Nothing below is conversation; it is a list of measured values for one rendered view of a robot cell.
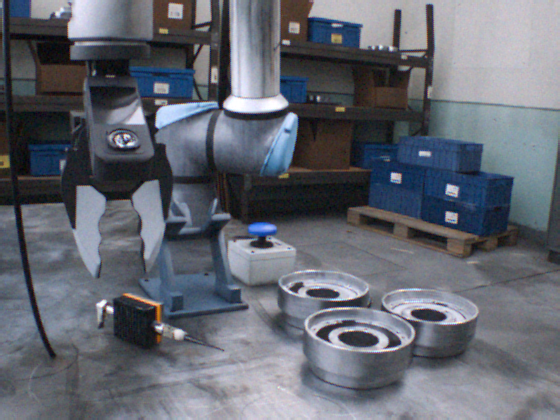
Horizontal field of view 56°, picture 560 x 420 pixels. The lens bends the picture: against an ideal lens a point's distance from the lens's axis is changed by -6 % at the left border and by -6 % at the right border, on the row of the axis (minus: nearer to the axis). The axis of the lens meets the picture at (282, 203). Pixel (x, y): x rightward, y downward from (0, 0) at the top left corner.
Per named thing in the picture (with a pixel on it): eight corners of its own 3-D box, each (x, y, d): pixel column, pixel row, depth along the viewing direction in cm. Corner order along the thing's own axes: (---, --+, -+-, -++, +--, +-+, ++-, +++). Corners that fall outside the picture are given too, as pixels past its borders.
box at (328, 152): (357, 170, 492) (360, 121, 484) (307, 171, 466) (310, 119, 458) (329, 163, 528) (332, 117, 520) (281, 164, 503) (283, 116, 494)
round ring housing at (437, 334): (401, 314, 67) (405, 282, 66) (484, 336, 61) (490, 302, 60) (360, 342, 59) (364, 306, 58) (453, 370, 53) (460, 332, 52)
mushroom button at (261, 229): (280, 261, 78) (282, 226, 77) (254, 264, 76) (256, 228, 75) (266, 253, 81) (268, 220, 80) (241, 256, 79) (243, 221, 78)
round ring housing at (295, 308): (384, 320, 65) (387, 287, 64) (319, 343, 58) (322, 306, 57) (322, 295, 72) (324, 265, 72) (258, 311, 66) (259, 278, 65)
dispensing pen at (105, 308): (214, 334, 49) (87, 290, 57) (213, 376, 50) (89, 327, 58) (228, 326, 51) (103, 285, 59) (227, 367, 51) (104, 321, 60)
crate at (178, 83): (177, 98, 441) (178, 70, 437) (194, 99, 409) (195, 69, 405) (113, 96, 416) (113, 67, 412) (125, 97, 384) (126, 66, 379)
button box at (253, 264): (294, 280, 78) (297, 246, 77) (249, 286, 74) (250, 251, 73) (267, 264, 85) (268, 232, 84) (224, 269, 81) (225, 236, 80)
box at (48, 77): (105, 97, 373) (107, 40, 366) (28, 95, 348) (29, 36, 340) (94, 96, 409) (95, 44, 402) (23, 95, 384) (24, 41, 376)
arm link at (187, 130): (168, 166, 114) (170, 99, 111) (231, 171, 111) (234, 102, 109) (142, 173, 102) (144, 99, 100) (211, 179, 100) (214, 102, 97)
